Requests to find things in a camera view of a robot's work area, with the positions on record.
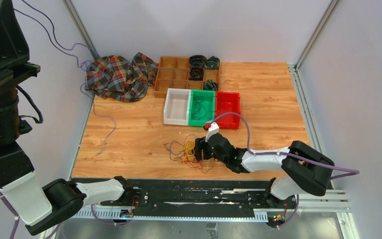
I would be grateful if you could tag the rolled dark tie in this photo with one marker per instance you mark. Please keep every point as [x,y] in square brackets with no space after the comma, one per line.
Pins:
[197,61]

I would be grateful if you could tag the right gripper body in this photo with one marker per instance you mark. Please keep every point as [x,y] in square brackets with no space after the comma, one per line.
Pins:
[208,152]

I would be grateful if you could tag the plaid cloth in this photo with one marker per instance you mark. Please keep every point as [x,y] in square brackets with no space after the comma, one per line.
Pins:
[117,78]

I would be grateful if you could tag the rolled orange spotted tie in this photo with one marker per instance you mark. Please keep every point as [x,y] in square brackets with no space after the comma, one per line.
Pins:
[196,73]

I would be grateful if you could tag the white plastic bin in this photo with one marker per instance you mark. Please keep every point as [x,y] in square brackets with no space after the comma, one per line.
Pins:
[177,106]

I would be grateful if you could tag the rolled green patterned tie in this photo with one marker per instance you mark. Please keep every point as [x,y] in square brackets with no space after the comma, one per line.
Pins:
[210,85]

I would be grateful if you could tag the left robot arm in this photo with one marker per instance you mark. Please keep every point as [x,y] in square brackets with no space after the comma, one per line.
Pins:
[39,207]

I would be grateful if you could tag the rolled teal yellow tie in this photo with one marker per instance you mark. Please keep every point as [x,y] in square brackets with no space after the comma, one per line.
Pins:
[212,63]

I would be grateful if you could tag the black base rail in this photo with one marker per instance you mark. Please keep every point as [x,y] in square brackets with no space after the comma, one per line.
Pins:
[206,199]

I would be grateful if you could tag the green plastic bin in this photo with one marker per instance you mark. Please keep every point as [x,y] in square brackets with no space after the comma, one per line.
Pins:
[202,107]

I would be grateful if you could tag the wooden compartment tray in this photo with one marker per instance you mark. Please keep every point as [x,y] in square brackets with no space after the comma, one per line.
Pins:
[174,72]

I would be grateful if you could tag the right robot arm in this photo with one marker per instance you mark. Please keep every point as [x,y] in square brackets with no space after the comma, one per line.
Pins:
[307,170]

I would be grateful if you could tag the red plastic bin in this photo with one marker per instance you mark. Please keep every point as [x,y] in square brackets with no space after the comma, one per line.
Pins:
[227,102]

